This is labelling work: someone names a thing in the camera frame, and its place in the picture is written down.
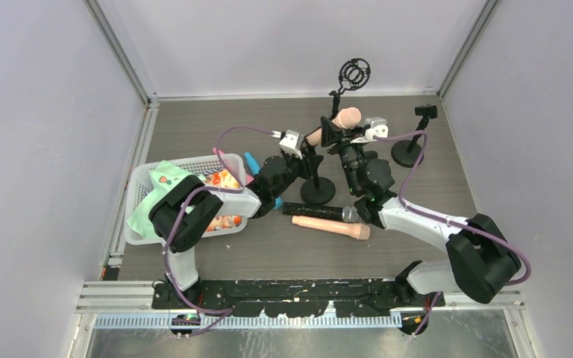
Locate blue toy microphone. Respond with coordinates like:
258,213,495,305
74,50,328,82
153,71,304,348
244,152,283,210

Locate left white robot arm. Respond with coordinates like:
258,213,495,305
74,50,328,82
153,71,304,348
148,154,307,292

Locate white plastic basket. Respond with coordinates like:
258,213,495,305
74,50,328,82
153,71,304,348
122,154,246,245

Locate beige microphone on table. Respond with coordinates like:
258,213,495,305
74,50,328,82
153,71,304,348
292,216,371,240

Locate black round base clip stand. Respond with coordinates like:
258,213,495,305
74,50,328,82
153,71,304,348
299,143,337,206

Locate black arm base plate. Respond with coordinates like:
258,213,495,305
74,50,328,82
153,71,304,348
151,278,445,318

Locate beige microphone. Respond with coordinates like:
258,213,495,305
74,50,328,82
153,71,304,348
306,107,362,146
292,216,371,240

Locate green patterned cloth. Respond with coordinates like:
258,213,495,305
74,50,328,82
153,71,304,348
123,160,192,245

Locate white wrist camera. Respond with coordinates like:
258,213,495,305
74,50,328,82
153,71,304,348
351,117,389,144
271,130,304,160

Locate black tripod shock mount stand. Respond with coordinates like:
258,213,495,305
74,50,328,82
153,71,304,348
328,57,372,119

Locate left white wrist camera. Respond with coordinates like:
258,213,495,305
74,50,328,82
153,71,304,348
271,130,304,160

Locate orange patterned cloth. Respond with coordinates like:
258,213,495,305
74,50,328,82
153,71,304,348
203,170,242,233

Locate black glitter microphone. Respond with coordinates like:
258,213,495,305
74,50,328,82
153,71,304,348
281,202,359,223

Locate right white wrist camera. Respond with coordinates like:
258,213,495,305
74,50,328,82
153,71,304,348
351,117,389,144

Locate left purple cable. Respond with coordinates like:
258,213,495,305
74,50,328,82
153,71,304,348
161,125,283,338

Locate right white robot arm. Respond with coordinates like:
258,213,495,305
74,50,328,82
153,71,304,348
320,117,530,304

